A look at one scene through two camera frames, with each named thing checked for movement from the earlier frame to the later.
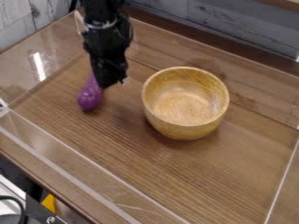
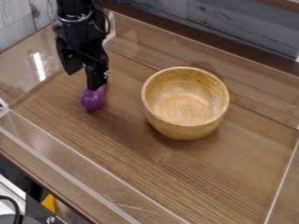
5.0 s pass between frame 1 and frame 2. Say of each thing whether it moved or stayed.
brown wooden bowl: stayed
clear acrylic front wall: stayed
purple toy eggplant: stayed
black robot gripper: moved
